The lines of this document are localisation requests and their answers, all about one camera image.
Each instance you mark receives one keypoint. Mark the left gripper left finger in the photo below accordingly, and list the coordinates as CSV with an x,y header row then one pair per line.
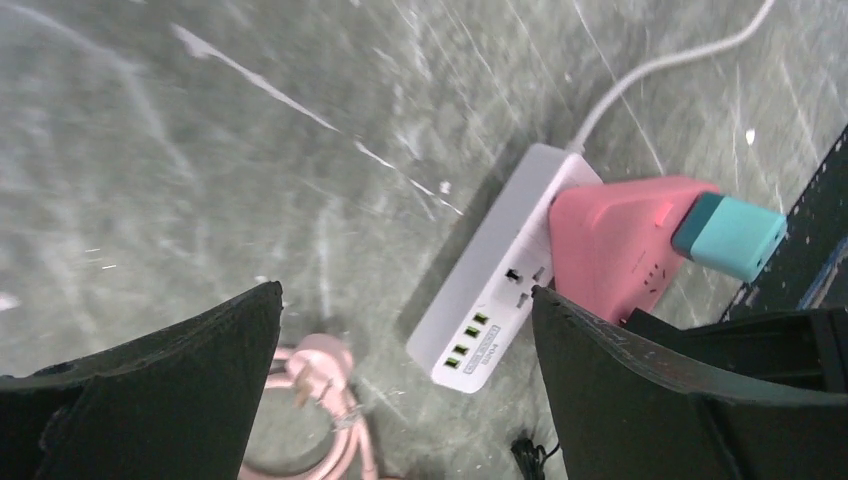
x,y
178,403

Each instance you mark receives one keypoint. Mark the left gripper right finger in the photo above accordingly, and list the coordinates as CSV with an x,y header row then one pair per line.
x,y
625,407

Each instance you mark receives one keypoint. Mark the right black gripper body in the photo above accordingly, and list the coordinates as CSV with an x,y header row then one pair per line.
x,y
804,349

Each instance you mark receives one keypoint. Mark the black power adapter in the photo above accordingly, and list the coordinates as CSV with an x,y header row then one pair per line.
x,y
530,457

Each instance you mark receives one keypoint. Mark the teal cube adapter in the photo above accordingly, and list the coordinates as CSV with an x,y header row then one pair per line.
x,y
729,235

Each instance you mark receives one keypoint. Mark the pink triangular power strip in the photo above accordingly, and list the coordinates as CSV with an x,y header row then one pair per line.
x,y
612,243

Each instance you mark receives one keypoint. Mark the white power strip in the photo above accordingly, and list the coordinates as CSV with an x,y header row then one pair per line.
x,y
487,296

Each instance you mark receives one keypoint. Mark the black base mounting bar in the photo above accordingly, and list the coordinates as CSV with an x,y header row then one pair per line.
x,y
817,228

